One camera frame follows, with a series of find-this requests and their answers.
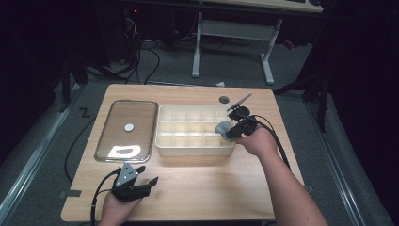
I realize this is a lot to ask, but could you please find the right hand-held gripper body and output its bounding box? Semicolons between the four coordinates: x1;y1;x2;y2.
226;91;260;139

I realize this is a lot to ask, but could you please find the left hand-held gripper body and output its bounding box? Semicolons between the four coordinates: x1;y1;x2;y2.
111;162;152;203

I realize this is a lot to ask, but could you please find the gray sock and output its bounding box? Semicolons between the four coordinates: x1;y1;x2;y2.
214;120;235;143

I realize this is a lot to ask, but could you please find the white compartment storage box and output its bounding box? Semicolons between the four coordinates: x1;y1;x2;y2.
154;104;239;157

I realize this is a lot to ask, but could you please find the person's right hand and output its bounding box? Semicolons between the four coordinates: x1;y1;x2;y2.
234;124;279;158

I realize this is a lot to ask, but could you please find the person's left hand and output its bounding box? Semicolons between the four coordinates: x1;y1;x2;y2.
97;191;143;226

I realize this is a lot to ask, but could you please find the transparent plastic box lid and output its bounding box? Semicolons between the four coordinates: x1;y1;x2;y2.
94;99;159;164

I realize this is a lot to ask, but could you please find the black metal stand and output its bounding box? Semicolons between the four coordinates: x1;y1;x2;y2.
58;55;89;113
273;60;331;133

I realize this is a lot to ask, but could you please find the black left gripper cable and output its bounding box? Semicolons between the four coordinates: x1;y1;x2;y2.
89;168;122;226

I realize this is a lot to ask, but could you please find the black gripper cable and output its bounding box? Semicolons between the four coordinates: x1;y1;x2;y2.
247;114;292;170
89;168;122;226

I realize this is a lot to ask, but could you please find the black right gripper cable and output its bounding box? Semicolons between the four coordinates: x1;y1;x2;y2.
247;114;292;170

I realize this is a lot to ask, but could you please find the long black floor cable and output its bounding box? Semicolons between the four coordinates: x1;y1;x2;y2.
63;115;98;184

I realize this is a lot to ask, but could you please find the white metal frame desk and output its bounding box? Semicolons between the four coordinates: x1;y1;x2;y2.
191;0;324;86

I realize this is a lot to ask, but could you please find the metal floor rail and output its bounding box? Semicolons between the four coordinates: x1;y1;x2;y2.
305;100;368;226
0;84;81;220

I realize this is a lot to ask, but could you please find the bundle of black floor cables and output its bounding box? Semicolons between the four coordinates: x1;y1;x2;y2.
123;15;161;85

